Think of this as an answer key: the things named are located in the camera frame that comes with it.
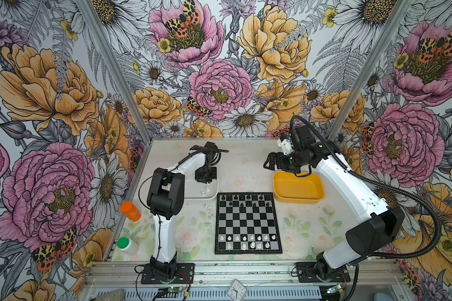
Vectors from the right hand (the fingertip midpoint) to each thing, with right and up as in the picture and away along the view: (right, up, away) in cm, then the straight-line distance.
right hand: (275, 172), depth 77 cm
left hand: (-30, -8, +18) cm, 36 cm away
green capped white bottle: (-57, -28, -4) cm, 64 cm away
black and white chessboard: (-11, -24, +8) cm, 27 cm away
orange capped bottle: (-61, -18, +6) cm, 64 cm away
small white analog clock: (-16, -42, -8) cm, 46 cm away
